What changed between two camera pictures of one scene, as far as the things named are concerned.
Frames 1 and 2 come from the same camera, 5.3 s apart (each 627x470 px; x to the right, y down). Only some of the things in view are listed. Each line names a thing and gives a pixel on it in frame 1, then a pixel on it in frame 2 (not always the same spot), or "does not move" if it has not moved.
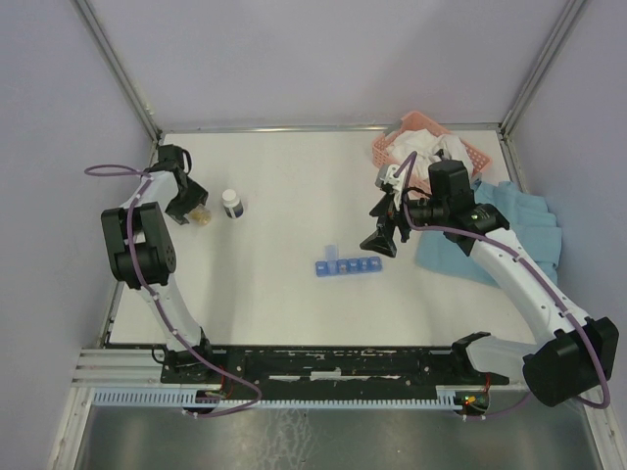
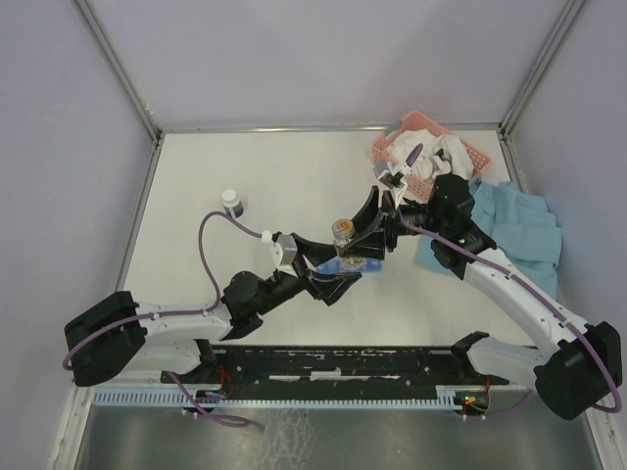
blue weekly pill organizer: x=347 y=266 does not move
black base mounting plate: x=330 y=367 does not move
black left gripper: x=198 y=195 -> x=326 y=286
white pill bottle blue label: x=233 y=206 does not move
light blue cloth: x=530 y=220 does not move
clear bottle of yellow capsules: x=201 y=215 -> x=343 y=230
